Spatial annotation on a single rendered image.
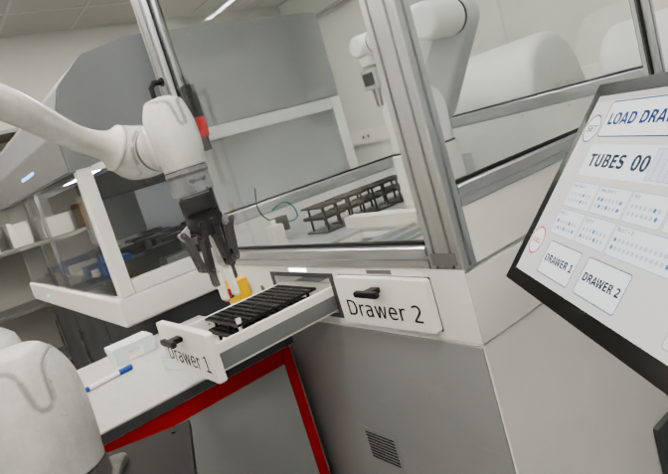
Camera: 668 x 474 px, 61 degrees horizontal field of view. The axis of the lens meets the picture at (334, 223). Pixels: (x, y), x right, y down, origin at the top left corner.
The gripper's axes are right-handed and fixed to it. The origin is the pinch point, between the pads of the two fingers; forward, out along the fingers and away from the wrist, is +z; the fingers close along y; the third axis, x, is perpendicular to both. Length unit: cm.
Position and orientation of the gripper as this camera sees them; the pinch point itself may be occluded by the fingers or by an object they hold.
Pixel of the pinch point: (226, 282)
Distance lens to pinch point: 127.8
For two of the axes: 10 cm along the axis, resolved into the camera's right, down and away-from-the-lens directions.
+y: 7.5, -3.4, 5.7
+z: 3.0, 9.4, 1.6
